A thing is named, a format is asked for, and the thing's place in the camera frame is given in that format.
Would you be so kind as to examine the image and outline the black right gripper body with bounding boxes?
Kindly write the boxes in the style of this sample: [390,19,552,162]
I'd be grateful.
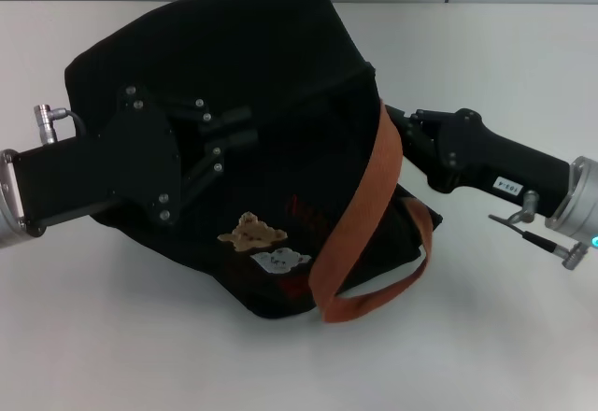
[426,107,572,217]

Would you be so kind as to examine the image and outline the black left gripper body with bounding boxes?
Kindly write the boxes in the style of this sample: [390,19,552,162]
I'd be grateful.
[11,84,182,238]

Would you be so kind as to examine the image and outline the black food bag orange handles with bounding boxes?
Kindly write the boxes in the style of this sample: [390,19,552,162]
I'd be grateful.
[63,0,445,326]

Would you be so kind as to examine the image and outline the right silver plug with cable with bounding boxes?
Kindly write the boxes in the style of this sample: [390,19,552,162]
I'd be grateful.
[513,227,591,271]

